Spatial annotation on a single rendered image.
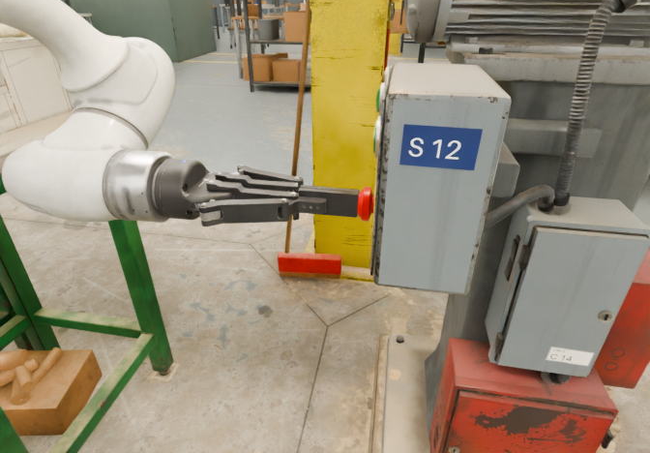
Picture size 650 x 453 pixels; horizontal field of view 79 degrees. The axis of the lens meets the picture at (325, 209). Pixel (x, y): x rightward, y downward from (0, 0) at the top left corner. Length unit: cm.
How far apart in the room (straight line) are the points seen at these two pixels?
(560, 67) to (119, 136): 56
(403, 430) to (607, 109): 79
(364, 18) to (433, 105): 123
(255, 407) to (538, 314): 103
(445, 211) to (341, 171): 134
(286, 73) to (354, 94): 417
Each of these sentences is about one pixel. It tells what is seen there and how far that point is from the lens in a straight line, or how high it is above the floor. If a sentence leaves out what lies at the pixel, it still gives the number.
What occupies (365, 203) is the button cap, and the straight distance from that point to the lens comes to 44.
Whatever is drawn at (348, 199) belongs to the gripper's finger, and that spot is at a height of 98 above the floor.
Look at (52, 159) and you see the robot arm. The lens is 57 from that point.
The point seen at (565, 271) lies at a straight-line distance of 62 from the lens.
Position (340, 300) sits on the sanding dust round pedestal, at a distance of 179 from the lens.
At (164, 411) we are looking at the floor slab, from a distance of 153.
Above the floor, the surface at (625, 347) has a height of 65.
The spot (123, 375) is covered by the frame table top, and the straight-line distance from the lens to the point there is 138.
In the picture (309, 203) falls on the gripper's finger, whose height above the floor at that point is 98.
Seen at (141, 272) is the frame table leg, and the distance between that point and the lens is 131.
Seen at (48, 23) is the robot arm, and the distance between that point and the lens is 59.
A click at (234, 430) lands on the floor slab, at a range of 143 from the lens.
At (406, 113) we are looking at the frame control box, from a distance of 34.
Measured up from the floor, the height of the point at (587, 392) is 62.
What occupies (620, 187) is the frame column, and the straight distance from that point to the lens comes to 70.
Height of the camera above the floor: 119
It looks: 28 degrees down
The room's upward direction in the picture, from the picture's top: straight up
